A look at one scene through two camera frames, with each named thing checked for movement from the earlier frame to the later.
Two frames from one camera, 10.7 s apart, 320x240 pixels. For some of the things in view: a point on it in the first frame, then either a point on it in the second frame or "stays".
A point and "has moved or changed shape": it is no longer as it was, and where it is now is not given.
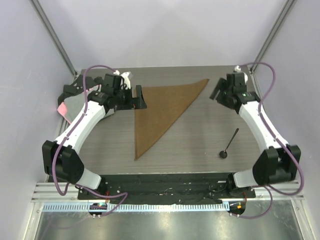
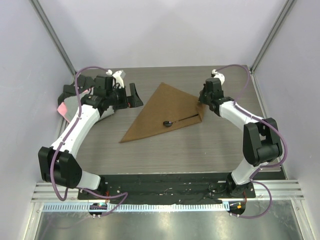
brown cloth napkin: x=164 y=105 has moved or changed shape
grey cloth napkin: x=73 y=103 stays
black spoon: x=223 y=154 → x=168 y=123
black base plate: x=171 y=188 stays
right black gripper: x=219 y=88 → x=201 y=99
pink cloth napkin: x=62 y=108 stays
